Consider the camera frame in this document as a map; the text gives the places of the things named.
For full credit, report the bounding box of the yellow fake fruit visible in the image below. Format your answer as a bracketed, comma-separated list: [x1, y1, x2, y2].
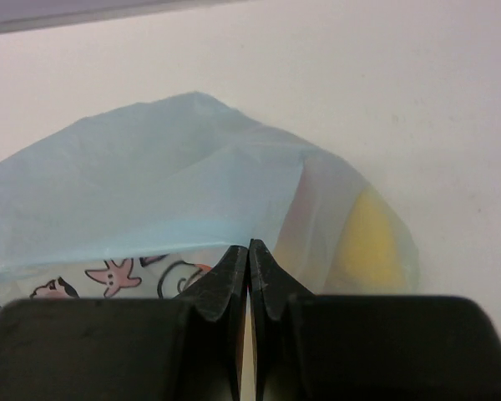
[329, 188, 407, 292]

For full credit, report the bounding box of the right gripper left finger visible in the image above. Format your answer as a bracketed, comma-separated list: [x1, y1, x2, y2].
[0, 246, 247, 400]

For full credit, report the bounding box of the blue translucent plastic bag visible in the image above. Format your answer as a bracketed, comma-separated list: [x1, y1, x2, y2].
[0, 93, 419, 296]

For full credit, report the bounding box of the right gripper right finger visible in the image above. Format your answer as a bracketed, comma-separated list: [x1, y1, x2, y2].
[249, 240, 501, 400]

